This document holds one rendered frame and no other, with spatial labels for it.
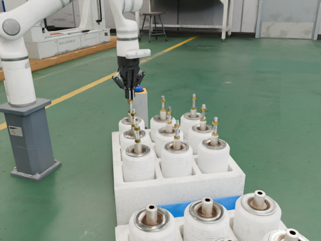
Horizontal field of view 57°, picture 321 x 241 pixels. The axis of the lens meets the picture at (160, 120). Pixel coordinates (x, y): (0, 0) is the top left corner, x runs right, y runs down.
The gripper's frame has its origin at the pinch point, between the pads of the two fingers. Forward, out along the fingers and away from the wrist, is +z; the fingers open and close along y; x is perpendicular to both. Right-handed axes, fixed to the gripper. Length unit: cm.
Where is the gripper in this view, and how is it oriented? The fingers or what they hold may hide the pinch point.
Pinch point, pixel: (130, 94)
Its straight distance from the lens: 106.2
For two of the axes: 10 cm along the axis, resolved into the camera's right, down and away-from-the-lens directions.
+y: -7.7, 2.5, -5.8
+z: 0.1, 9.2, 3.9
